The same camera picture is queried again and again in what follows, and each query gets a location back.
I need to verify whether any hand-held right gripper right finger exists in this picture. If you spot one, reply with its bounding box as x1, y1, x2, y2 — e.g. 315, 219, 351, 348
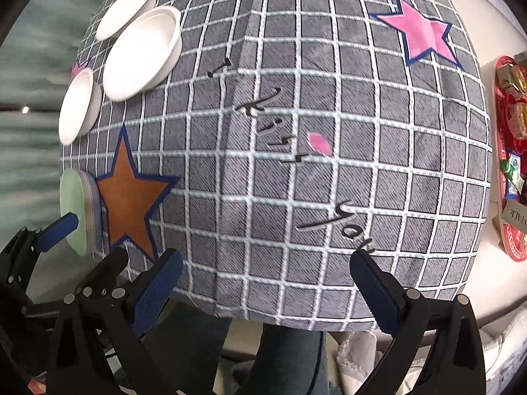
349, 249, 486, 395

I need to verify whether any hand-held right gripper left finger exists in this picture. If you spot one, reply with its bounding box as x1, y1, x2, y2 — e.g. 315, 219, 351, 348
47, 249, 194, 395

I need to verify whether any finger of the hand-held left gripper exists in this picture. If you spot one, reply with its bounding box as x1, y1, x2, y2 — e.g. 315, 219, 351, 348
0, 213, 80, 280
76, 247, 130, 297

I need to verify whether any light green plate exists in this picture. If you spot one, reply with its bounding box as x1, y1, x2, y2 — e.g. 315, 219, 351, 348
60, 170, 97, 256

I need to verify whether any light pink plate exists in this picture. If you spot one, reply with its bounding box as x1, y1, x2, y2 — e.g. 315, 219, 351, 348
82, 171, 102, 253

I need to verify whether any person's left leg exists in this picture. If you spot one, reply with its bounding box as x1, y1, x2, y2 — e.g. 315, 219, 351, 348
144, 308, 232, 395

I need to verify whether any person's leg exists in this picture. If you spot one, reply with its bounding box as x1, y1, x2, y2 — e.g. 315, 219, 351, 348
144, 308, 232, 395
259, 323, 327, 395

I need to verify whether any white cloth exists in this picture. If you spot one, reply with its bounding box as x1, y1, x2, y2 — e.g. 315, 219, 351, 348
335, 331, 396, 395
480, 321, 527, 395

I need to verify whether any person's right leg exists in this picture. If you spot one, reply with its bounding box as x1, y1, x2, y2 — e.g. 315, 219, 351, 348
259, 323, 327, 395

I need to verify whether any grey checked star blanket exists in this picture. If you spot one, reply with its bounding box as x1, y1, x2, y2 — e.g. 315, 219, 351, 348
60, 0, 494, 332

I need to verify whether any grey green curtain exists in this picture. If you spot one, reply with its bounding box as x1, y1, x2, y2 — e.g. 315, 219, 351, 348
0, 0, 124, 297

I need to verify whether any white paper card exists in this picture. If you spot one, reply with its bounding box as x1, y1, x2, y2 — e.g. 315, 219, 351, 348
500, 201, 527, 235

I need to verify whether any small green bottle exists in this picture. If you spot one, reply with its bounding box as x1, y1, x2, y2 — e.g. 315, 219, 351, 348
500, 158, 523, 186

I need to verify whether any red tray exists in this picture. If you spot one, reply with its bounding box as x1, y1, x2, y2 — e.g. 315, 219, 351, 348
492, 55, 527, 264

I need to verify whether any gold wrapped snack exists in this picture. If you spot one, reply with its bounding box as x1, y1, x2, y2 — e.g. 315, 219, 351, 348
497, 64, 527, 93
508, 103, 527, 138

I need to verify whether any black cable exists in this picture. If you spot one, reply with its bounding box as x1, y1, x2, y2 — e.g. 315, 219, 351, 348
315, 329, 328, 395

